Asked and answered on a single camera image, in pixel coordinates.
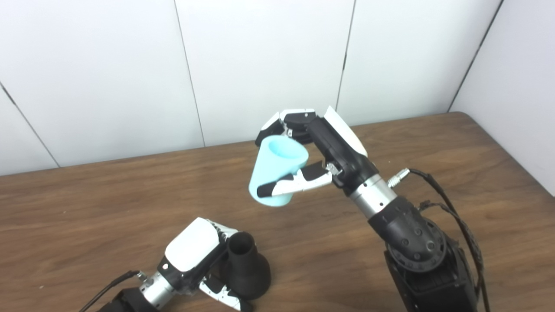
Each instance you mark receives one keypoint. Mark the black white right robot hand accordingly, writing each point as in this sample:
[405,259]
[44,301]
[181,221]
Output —
[338,147]

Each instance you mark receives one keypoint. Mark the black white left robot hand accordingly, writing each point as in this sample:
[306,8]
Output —
[190,245]

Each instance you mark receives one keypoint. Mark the black funnel-shaped nozzle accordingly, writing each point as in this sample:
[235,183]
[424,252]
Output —
[247,268]

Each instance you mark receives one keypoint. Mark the light blue cylinder cup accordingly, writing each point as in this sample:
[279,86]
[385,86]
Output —
[271,173]

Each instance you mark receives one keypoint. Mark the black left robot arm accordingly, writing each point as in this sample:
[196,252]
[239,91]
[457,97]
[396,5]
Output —
[138,297]

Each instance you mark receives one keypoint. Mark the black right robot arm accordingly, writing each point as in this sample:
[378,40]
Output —
[416,247]

